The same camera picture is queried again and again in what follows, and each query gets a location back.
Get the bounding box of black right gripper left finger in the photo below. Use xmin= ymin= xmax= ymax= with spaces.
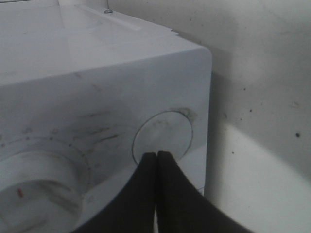
xmin=74 ymin=153 xmax=157 ymax=233

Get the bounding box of white microwave oven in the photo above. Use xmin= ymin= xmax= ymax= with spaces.
xmin=0 ymin=0 xmax=212 ymax=229

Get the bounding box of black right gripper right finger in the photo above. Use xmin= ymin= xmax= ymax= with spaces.
xmin=156 ymin=151 xmax=249 ymax=233

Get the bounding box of round door release button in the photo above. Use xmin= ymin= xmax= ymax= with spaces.
xmin=132 ymin=110 xmax=193 ymax=164

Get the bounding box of white microwave knob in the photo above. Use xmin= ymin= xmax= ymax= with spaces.
xmin=0 ymin=145 xmax=89 ymax=233

